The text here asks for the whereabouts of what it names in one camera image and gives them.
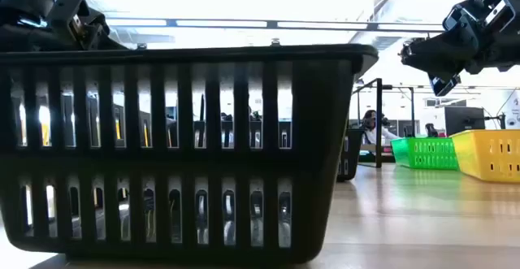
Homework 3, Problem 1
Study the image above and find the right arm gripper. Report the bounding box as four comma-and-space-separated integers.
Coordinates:
400, 0, 520, 98

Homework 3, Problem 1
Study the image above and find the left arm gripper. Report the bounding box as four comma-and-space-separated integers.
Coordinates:
0, 0, 128, 53

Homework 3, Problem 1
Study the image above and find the yellow slotted plastic basket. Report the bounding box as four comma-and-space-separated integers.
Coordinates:
449, 128, 520, 184

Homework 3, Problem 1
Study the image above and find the black slotted plastic basket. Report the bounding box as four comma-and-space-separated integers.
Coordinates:
0, 43, 379, 267
336, 127, 366, 183

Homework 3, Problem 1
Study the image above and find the black computer monitor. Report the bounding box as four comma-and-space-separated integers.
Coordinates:
444, 106, 487, 138

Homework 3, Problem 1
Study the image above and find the white printed sign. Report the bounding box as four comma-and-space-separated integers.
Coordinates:
503, 89, 520, 131

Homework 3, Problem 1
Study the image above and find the green slotted plastic basket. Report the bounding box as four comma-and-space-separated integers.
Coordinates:
390, 137, 460, 171

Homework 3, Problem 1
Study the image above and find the person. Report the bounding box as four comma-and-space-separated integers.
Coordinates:
361, 109, 401, 146

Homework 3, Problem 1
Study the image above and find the thin black background frame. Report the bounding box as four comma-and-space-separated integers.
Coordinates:
381, 85, 416, 138

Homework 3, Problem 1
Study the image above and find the black metal post stand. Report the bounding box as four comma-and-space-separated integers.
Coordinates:
351, 77, 396, 169

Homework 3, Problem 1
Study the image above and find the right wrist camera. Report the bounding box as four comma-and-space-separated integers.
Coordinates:
483, 0, 520, 34

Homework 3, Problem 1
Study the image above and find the long ceiling light rail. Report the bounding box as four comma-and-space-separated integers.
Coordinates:
104, 16, 446, 33

